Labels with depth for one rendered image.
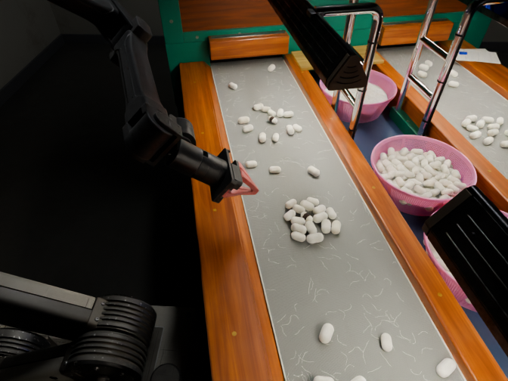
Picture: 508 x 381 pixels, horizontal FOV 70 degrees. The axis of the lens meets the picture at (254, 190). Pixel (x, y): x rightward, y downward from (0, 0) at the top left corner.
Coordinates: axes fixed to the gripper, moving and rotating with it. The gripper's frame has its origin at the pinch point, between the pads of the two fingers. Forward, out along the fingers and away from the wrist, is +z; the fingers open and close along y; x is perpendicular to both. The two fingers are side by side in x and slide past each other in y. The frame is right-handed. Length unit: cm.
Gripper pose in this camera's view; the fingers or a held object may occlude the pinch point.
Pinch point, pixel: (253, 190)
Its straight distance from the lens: 75.9
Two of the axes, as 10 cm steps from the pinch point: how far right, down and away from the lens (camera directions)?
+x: -6.3, 6.3, 4.5
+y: -1.8, -6.9, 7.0
